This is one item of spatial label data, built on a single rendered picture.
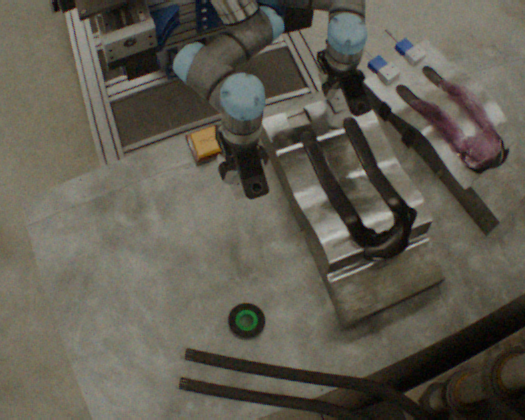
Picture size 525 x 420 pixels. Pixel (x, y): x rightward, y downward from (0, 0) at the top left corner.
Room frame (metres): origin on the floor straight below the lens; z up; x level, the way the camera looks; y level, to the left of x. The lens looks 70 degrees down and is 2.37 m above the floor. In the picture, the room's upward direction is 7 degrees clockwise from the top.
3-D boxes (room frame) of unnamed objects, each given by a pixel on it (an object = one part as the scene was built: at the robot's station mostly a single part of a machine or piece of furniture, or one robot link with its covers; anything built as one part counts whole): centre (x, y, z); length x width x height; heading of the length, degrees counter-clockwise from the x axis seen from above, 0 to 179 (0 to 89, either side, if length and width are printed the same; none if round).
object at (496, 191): (0.85, -0.48, 0.86); 0.50 x 0.26 x 0.11; 46
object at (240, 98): (0.60, 0.06, 1.25); 0.09 x 0.08 x 0.11; 53
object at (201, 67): (0.68, 0.13, 1.25); 0.11 x 0.11 x 0.08; 53
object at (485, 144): (0.84, -0.47, 0.90); 0.26 x 0.18 x 0.08; 46
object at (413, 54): (1.07, -0.32, 0.86); 0.13 x 0.05 x 0.05; 46
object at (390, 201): (0.62, -0.21, 0.92); 0.35 x 0.16 x 0.09; 29
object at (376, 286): (0.60, -0.21, 0.87); 0.50 x 0.26 x 0.14; 29
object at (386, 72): (0.99, -0.24, 0.86); 0.13 x 0.05 x 0.05; 46
